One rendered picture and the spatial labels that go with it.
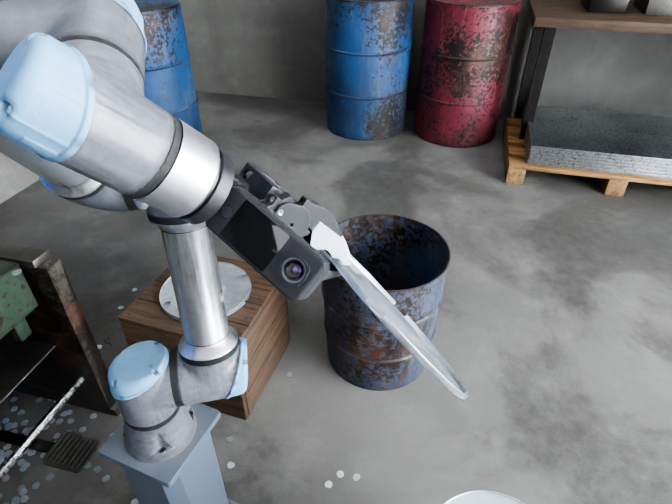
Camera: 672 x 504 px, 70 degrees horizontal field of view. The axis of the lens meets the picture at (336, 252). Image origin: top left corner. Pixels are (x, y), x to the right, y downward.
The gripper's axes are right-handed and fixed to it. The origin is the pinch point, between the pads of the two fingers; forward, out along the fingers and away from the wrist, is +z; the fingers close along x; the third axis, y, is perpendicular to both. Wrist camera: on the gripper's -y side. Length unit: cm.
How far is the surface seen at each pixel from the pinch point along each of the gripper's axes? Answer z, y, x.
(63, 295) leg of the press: 14, 87, 62
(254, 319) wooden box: 59, 68, 41
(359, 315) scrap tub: 77, 51, 21
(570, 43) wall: 247, 178, -180
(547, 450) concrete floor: 129, 0, 19
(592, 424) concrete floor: 143, -1, 5
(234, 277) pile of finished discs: 59, 88, 39
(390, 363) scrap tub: 98, 45, 29
